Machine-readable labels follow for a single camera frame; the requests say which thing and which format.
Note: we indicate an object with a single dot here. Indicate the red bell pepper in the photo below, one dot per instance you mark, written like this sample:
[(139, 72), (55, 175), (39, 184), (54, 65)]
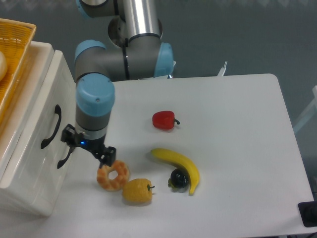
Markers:
[(164, 120)]

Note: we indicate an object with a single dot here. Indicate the black device at edge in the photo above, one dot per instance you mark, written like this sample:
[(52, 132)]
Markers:
[(308, 212)]

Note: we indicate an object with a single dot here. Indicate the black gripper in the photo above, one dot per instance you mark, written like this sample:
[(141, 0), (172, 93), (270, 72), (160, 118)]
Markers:
[(105, 155)]

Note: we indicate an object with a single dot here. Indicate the pale bread roll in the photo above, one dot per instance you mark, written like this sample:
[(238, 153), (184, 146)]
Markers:
[(3, 66)]

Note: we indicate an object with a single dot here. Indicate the glazed donut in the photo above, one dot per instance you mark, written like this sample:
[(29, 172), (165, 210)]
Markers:
[(117, 183)]

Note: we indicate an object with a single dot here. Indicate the yellow bell pepper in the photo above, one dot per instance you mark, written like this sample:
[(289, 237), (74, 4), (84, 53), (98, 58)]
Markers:
[(138, 190)]

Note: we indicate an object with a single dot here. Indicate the white frame at right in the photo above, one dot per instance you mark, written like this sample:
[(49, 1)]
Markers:
[(309, 111)]

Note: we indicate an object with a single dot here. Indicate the yellow banana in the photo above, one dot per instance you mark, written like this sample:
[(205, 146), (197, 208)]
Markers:
[(182, 162)]

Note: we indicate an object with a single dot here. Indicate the dark mangosteen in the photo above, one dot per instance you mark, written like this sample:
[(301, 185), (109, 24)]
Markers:
[(178, 181)]

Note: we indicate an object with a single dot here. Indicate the white table bracket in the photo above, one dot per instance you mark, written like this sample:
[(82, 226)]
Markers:
[(222, 71)]

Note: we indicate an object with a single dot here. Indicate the white drawer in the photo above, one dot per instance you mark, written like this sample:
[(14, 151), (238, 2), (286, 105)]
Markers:
[(33, 163)]

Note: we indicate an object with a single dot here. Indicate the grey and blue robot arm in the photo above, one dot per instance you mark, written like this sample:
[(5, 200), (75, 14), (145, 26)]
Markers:
[(142, 55)]

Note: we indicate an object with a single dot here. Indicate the white drawer cabinet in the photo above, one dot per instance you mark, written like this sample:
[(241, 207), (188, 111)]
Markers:
[(35, 201)]

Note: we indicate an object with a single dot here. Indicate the orange woven basket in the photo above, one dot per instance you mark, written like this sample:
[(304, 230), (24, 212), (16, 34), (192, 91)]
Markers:
[(15, 39)]

